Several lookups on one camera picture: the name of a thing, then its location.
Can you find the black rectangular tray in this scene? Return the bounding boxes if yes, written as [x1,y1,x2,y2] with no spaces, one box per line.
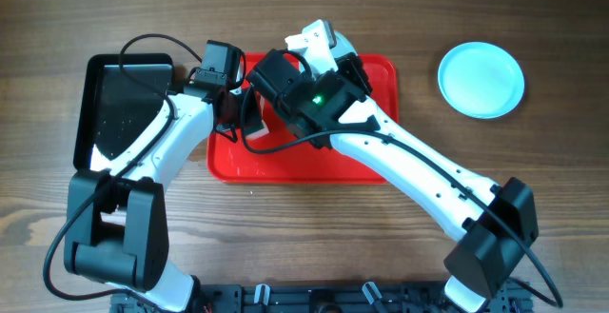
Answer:
[73,53,173,173]

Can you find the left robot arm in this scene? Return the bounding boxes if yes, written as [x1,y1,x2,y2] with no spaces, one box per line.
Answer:
[55,88,233,312]

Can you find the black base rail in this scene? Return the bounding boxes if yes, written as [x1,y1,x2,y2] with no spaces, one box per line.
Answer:
[109,282,532,313]

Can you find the light blue plate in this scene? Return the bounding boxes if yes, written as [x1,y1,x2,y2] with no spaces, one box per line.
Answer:
[437,42,525,120]
[330,30,358,59]

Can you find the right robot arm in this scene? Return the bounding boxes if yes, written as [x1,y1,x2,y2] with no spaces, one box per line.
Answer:
[271,51,540,312]

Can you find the green scouring sponge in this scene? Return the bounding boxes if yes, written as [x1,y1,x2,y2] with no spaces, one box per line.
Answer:
[244,108,269,140]

